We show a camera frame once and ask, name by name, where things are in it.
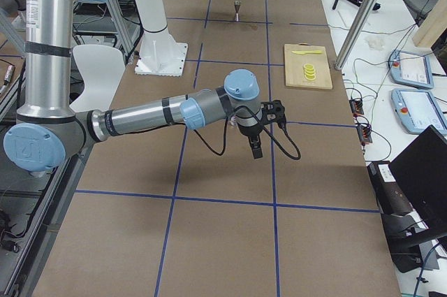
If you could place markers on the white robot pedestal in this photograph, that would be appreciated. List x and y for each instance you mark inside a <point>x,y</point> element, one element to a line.
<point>159,53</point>

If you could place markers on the lower teach pendant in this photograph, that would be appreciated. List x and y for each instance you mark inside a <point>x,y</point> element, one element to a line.
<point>417,109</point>

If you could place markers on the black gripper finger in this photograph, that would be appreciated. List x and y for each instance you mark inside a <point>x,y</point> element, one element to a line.
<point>255,145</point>

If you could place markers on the black laptop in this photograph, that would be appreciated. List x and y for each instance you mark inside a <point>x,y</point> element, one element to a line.
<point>420,171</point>

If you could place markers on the crumpled white tissue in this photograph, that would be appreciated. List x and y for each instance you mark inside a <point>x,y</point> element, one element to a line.
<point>375,42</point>

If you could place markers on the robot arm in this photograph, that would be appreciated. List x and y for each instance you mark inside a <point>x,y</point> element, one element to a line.
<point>48,130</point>

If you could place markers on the lemon slices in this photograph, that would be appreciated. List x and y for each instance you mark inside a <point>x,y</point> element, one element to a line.
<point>309,71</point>

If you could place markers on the teach pendant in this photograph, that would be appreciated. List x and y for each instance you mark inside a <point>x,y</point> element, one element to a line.
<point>417,109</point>
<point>410,69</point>

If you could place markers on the wooden cutting board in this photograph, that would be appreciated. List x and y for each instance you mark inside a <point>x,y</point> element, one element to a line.
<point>294,76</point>

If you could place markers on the aluminium frame post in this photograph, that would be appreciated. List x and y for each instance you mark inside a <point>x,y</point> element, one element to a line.
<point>354,32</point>

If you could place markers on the white chair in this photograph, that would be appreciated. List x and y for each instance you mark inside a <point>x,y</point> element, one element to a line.
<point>101,68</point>

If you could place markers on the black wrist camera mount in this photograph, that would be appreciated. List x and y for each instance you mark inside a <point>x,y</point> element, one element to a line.
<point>273,111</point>

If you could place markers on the steel double jigger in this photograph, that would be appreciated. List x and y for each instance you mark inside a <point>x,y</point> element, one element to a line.
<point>237,5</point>

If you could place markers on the yellow plastic knife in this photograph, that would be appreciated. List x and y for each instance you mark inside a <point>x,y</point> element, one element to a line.
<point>307,52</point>

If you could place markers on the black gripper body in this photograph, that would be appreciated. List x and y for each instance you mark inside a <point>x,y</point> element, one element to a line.
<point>251,131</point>

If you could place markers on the upper teach pendant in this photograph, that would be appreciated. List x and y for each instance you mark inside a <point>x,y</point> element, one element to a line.
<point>410,69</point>

